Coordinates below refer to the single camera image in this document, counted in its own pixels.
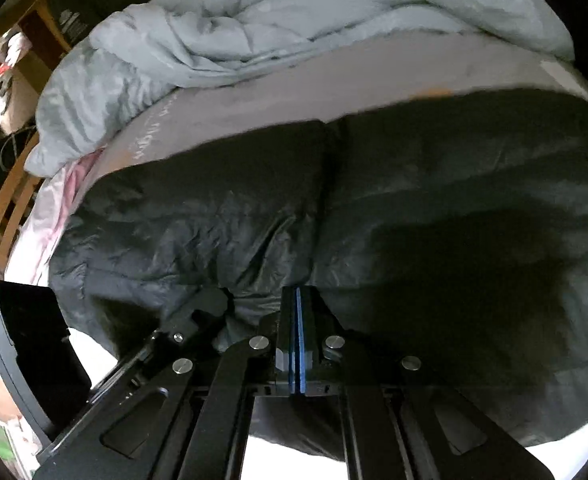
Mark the light blue duvet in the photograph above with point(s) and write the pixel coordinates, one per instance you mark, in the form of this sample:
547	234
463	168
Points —
135	57

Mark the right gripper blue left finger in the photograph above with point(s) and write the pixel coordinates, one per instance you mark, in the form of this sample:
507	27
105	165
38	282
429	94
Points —
262	365

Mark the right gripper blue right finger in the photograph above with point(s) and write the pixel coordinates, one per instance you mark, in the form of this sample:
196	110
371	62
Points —
399	424

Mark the pink striped cloth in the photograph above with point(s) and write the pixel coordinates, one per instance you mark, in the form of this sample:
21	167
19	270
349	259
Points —
29	258

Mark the black puffer jacket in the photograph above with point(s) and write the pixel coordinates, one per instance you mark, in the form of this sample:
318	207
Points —
374	234

